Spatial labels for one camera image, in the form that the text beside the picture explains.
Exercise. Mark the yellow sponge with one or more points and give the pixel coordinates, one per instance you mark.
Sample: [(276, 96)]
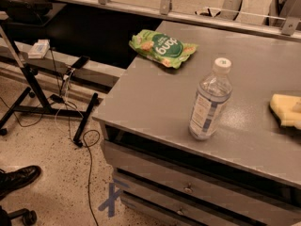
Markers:
[(287, 109)]

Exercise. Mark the clear plastic water bottle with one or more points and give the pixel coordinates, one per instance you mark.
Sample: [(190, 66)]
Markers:
[(213, 93)]

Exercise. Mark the green snack bag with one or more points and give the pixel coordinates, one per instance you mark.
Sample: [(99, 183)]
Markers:
[(162, 48)]

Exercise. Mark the black smartphone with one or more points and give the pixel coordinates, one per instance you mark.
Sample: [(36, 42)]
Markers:
[(80, 62)]

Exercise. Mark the blue tape cross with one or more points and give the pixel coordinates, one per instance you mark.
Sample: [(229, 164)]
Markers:
[(114, 192)]

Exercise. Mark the grey drawer cabinet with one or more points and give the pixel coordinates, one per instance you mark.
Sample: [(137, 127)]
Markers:
[(247, 174)]

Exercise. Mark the small white box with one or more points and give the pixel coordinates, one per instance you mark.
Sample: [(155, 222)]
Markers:
[(39, 49)]

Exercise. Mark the black leather shoe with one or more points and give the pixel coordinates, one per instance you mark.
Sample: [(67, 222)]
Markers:
[(11, 181)]

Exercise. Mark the black rolling stand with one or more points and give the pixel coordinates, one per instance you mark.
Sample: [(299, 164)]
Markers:
[(31, 8)]

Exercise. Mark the office chair caster base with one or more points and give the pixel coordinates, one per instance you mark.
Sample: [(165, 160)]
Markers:
[(29, 217)]

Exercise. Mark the metal window rail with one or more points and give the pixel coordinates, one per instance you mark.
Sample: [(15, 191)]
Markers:
[(188, 11)]

